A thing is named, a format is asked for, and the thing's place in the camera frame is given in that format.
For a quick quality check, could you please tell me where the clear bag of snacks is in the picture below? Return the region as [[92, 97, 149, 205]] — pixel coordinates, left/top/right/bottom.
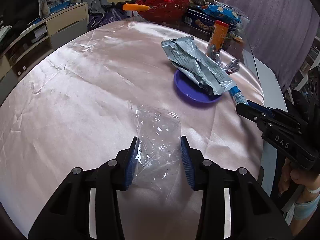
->
[[214, 1, 250, 31]]

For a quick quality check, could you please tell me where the beige TV cabinet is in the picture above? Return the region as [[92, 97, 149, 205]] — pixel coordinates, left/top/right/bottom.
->
[[1, 2, 89, 102]]

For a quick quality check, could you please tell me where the small silver foil wrapper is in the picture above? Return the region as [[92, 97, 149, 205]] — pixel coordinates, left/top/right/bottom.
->
[[223, 59, 240, 75]]

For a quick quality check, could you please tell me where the person's right hand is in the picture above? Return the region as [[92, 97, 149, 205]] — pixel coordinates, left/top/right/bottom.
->
[[278, 158, 319, 199]]

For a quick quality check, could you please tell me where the orange red-capped tube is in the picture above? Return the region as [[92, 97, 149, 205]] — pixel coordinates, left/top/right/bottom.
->
[[206, 20, 229, 56]]

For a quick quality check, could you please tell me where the white side table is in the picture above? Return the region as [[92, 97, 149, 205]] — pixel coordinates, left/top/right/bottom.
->
[[242, 50, 287, 196]]

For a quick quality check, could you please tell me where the clear plastic bag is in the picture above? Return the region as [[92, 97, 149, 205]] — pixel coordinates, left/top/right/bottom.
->
[[129, 103, 181, 194]]

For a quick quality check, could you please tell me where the blue snack bag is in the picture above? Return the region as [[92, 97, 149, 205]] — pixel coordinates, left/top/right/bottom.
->
[[196, 4, 241, 25]]

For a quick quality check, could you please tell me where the blue round cookie tin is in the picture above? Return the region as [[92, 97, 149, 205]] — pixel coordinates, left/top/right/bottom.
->
[[182, 8, 236, 33]]

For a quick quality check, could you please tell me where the purple plastic plate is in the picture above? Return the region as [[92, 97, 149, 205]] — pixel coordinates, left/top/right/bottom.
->
[[174, 70, 221, 106]]

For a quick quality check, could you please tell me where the white bookshelf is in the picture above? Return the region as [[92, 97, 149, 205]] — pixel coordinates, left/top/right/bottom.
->
[[292, 33, 319, 91]]

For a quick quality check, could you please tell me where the pink satin tablecloth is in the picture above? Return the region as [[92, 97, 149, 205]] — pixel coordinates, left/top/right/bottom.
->
[[1, 21, 263, 236]]

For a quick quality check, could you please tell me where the silver foil snack bag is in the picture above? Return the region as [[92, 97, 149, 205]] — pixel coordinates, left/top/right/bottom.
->
[[161, 36, 236, 96]]

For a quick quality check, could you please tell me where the purple curtain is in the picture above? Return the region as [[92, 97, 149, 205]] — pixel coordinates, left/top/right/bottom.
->
[[222, 0, 319, 91]]

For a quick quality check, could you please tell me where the blue white small tube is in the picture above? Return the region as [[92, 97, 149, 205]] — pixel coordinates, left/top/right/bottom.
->
[[229, 86, 248, 105]]

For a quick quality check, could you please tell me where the red perforated basket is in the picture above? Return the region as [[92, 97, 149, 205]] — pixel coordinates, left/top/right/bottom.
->
[[136, 0, 189, 23]]

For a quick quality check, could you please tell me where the orange handle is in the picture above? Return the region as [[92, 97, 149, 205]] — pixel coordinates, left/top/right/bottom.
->
[[123, 3, 150, 12]]

